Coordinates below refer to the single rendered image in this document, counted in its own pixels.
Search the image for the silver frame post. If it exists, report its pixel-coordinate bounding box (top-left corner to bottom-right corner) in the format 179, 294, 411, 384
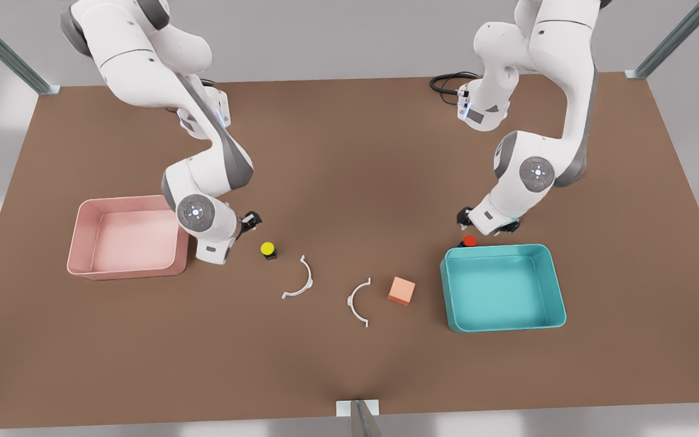
624, 0, 699, 80
0, 5, 61, 96
336, 399, 383, 437

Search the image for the blue storage box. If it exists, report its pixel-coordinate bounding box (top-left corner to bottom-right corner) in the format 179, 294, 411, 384
440, 243, 567, 334

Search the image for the black cable loop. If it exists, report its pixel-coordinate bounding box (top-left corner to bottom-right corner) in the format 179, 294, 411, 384
429, 72, 481, 106

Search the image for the white curved arc piece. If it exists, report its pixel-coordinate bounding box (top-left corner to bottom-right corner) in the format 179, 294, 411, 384
282, 255, 314, 300
346, 277, 372, 328

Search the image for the pink storage box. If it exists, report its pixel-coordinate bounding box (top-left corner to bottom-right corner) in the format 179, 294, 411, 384
67, 195, 190, 281

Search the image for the orange cube block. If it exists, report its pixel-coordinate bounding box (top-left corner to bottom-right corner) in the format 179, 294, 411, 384
388, 276, 416, 306

